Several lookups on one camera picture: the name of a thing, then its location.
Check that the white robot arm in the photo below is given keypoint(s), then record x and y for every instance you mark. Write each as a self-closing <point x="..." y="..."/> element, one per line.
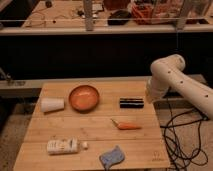
<point x="168" y="73"/>

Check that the black rectangular box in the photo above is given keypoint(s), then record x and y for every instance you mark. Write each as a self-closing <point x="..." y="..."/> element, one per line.
<point x="131" y="103"/>

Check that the orange wooden bowl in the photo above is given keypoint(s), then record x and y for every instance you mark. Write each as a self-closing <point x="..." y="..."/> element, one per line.
<point x="84" y="98"/>

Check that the orange toy carrot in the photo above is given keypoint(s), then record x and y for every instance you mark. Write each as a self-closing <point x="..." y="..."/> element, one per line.
<point x="126" y="125"/>

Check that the white paper cup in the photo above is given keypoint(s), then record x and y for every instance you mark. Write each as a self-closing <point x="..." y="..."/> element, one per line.
<point x="51" y="104"/>

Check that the black object on bench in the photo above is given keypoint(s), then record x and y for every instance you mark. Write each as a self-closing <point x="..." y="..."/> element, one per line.
<point x="119" y="17"/>

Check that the blue cloth rag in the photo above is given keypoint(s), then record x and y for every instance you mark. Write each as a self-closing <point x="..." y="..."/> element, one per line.
<point x="113" y="157"/>

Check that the white plastic bottle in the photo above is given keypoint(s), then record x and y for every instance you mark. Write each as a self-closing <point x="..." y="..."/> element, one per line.
<point x="65" y="146"/>

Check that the orange crate on bench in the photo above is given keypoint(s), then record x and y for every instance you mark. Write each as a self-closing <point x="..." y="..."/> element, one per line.
<point x="142" y="15"/>

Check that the metal clamp at left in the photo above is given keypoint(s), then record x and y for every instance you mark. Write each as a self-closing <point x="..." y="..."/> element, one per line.
<point x="9" y="80"/>

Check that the metal frame post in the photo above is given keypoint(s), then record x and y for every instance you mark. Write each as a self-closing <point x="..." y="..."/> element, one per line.
<point x="87" y="4"/>

